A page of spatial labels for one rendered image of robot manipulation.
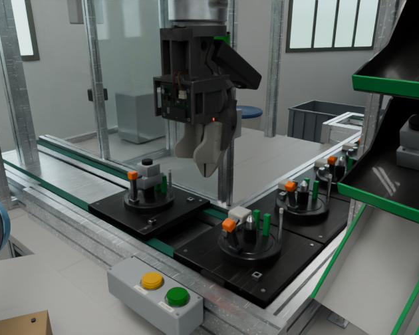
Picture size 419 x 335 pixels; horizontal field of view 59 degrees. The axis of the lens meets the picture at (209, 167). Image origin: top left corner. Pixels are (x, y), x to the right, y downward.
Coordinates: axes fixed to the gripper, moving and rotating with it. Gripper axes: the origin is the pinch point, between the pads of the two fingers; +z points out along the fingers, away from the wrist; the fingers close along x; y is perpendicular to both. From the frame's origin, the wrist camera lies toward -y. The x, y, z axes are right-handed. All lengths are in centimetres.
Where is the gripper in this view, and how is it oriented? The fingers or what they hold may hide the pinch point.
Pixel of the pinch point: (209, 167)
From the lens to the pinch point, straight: 55.6
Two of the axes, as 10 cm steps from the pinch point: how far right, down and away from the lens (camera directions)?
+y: -6.5, 2.8, -7.1
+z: 0.0, 9.3, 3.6
